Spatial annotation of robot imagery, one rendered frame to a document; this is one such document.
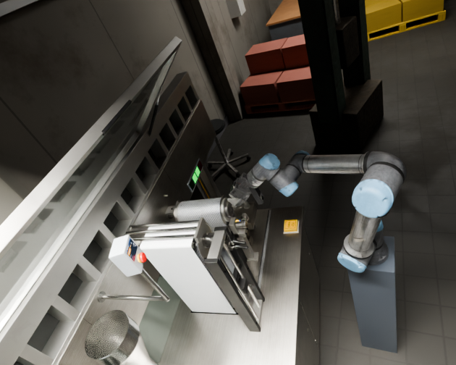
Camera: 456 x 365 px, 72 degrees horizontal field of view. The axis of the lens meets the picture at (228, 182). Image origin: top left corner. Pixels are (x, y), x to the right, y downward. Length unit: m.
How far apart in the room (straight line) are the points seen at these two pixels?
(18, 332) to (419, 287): 2.31
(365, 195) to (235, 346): 0.89
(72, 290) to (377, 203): 1.10
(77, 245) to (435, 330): 2.12
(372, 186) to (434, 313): 1.60
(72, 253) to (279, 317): 0.91
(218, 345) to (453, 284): 1.70
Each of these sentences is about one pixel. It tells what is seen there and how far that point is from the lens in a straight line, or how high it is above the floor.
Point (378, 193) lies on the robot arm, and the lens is 1.05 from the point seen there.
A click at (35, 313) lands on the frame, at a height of 1.61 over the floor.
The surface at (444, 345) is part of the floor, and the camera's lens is 2.47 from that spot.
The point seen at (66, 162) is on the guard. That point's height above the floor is 2.01.
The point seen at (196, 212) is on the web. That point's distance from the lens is 1.54.
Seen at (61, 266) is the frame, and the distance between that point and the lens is 1.21.
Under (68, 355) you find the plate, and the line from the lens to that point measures 1.28.
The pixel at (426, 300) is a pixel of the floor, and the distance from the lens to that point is 2.59.
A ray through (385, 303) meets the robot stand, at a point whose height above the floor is 0.61.
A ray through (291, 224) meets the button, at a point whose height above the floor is 0.92.
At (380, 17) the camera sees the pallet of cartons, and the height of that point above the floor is 0.33.
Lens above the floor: 2.27
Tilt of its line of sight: 37 degrees down
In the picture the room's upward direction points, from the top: 25 degrees counter-clockwise
